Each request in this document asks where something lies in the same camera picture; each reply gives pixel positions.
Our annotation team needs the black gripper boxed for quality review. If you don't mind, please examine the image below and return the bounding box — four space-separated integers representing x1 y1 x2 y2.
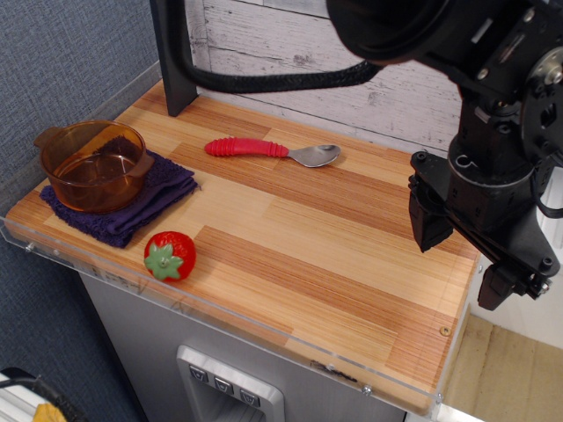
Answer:
409 101 555 311

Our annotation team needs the amber glass pot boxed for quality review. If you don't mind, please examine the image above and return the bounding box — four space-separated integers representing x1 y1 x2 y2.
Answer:
33 120 155 214

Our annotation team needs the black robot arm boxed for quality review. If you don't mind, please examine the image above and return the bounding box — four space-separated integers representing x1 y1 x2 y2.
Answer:
326 1 562 310

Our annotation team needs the clear acrylic table guard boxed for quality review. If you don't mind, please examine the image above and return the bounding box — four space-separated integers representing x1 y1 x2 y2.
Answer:
2 219 468 421

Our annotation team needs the silver dispenser button panel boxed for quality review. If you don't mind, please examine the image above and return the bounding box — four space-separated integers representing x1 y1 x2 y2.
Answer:
176 346 286 422

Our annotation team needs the red toy strawberry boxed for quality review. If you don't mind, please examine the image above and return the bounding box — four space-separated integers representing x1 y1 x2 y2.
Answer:
144 231 197 282

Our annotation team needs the purple folded towel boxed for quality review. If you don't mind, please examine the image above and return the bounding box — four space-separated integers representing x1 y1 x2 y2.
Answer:
40 150 199 248

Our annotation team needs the grey toy fridge cabinet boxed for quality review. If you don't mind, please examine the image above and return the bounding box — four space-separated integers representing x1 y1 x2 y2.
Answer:
82 275 406 421

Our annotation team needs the yellow object at corner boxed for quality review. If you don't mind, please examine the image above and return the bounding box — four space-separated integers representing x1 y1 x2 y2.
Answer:
32 404 67 422

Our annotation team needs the red handled metal spoon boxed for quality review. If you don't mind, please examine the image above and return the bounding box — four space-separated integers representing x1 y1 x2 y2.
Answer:
204 137 341 168

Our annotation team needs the black braided cable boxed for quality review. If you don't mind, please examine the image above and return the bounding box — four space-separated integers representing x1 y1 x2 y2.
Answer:
169 0 380 94

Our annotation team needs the left black vertical post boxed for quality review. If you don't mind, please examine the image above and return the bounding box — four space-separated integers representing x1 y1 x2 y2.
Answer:
150 0 198 117

